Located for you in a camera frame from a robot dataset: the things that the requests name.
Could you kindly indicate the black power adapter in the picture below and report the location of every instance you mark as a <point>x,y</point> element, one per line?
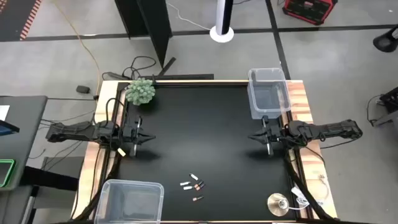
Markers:
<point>83,89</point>

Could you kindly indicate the white black pole with base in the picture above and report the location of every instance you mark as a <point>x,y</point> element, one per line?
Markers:
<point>221,31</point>

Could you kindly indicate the black partition panel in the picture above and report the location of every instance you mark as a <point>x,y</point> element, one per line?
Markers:
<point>152,28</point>

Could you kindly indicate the cream tag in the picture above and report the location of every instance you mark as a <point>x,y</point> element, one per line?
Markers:
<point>121,152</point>

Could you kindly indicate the red black case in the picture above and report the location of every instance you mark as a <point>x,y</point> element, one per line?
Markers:
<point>308,11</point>

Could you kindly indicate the green potted plant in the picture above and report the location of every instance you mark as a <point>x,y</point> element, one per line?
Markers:
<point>140,91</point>

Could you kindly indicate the copper black battery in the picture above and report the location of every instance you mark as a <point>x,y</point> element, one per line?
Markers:
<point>197,184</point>
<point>200,186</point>
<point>198,198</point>

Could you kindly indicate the green-edged tray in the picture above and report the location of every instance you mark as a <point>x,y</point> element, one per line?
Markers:
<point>2,183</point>

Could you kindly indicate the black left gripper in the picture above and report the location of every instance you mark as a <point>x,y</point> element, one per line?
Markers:
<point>129,136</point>

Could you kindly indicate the black equipment stand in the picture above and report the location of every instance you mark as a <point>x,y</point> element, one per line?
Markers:
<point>390,101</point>

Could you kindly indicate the grey side desk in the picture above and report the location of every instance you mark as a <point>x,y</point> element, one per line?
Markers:
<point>25,124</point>

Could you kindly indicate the clear plastic bin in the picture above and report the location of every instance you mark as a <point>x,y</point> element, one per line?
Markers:
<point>129,202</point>
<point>269,93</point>

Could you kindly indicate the black mat with striped edge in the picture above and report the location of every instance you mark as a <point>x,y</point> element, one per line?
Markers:
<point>15,18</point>

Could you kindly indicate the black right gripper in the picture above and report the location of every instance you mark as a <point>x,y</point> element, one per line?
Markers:
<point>274,136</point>

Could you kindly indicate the white battery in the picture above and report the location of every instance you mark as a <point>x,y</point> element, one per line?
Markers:
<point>185,183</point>
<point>193,176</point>
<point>187,188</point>

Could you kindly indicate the white paper sheet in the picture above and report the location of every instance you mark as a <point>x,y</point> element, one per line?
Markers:
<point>3,112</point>

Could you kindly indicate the black chair base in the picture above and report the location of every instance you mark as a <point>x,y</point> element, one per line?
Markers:
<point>385,42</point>

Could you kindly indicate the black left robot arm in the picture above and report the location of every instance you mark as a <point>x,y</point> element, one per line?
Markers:
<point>77,131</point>

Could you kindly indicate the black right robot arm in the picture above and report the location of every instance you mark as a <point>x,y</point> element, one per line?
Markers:
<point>335,129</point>

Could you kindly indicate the blue tablet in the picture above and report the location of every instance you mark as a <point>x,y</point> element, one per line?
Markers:
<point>7,128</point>

